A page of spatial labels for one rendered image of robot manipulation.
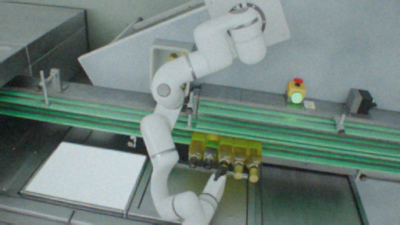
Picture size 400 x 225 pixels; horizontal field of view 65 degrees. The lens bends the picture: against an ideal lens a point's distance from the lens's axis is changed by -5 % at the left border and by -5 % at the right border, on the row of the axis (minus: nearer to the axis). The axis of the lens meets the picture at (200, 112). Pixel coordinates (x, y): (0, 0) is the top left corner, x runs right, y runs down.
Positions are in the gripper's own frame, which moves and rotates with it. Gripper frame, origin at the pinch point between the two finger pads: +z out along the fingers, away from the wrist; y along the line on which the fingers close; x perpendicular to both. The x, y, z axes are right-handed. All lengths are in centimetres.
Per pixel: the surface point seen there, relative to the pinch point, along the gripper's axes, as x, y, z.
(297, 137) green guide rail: -22.3, 6.3, 28.5
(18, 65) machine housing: 105, 15, 7
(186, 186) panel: 13.7, -12.9, 0.2
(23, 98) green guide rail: 97, 3, -1
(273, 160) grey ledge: -15.1, -12.9, 33.6
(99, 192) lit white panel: 41.8, -12.8, -19.2
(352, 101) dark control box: -40, 20, 46
